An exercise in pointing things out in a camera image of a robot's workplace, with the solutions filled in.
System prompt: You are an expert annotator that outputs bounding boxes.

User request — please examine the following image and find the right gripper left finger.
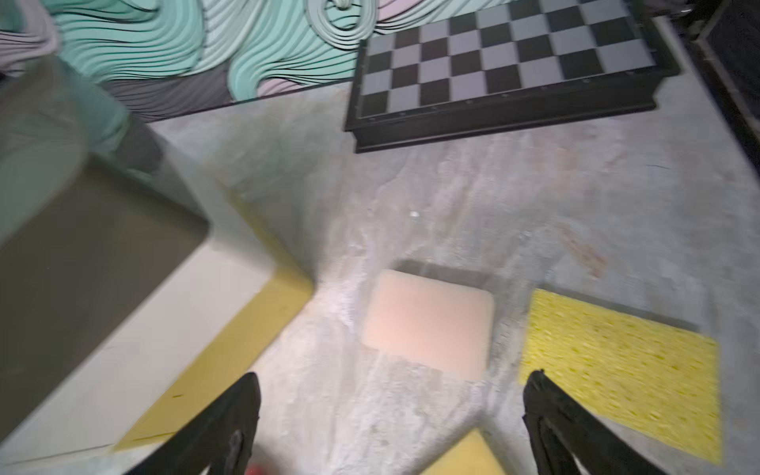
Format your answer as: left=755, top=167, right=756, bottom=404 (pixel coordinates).
left=129, top=372, right=261, bottom=474

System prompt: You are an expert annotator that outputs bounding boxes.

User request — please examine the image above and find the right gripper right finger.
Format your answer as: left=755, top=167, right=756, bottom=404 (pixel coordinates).
left=522, top=370, right=663, bottom=474

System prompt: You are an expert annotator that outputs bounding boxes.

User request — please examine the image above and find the olive three-drawer storage box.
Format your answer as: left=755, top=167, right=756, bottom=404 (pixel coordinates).
left=1, top=57, right=314, bottom=474

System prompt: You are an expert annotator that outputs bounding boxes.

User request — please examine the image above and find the yellow pink ridged sponge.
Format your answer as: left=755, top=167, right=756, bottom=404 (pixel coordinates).
left=245, top=464, right=266, bottom=475

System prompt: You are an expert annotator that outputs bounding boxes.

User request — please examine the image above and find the black white chessboard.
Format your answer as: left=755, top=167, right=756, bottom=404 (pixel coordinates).
left=344, top=0, right=680, bottom=152

